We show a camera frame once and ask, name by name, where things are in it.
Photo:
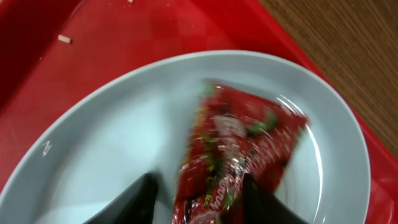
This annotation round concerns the red snack wrapper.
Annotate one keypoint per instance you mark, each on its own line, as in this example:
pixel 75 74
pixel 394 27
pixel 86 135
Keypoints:
pixel 234 133

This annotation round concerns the red serving tray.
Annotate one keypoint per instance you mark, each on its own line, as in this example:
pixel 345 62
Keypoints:
pixel 56 53

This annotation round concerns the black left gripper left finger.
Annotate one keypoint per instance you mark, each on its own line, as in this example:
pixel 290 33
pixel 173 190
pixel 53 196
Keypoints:
pixel 135 205

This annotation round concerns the light blue plate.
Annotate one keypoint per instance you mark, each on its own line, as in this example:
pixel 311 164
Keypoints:
pixel 139 123

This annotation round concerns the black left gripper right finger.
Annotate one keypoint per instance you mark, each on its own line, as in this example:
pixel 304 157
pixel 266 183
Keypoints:
pixel 262 207

